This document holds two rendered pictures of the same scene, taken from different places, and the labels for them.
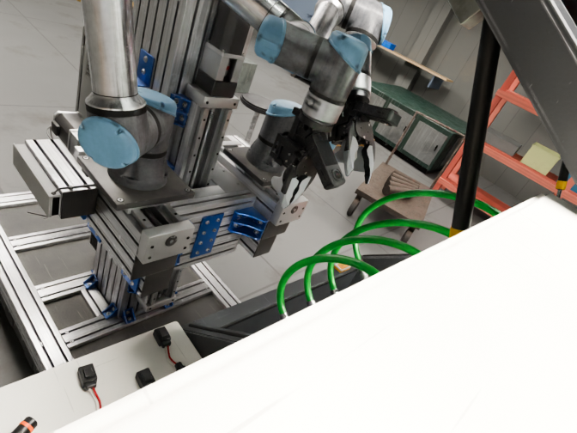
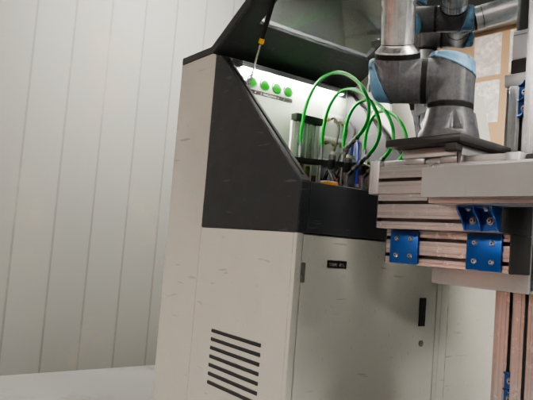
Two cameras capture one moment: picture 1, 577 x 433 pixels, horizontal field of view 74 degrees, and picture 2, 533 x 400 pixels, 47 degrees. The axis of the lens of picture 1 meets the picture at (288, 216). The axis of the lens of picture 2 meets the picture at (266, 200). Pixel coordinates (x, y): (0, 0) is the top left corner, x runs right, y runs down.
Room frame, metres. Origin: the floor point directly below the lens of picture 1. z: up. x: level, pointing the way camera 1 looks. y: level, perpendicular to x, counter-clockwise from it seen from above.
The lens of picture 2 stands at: (2.87, 0.27, 0.75)
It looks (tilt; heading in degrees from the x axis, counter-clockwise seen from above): 4 degrees up; 200
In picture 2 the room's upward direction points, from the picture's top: 5 degrees clockwise
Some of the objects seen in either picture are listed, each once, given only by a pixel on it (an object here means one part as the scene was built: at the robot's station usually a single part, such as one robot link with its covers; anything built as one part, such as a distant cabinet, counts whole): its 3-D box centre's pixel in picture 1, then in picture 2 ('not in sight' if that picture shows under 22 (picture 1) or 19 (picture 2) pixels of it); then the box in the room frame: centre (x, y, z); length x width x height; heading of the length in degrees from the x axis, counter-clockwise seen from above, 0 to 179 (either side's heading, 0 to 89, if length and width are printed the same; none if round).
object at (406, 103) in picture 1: (412, 125); not in sight; (6.69, -1.25, 0.35); 1.76 x 1.65 x 0.70; 59
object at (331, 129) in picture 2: not in sight; (334, 142); (0.32, -0.38, 1.20); 0.13 x 0.03 x 0.31; 146
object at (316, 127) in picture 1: (303, 143); not in sight; (0.75, 0.04, 1.35); 0.09 x 0.08 x 0.12; 56
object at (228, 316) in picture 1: (283, 307); (374, 216); (0.80, -0.10, 0.87); 0.62 x 0.04 x 0.16; 146
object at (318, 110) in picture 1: (320, 107); (425, 59); (0.74, 0.03, 1.43); 0.08 x 0.08 x 0.05
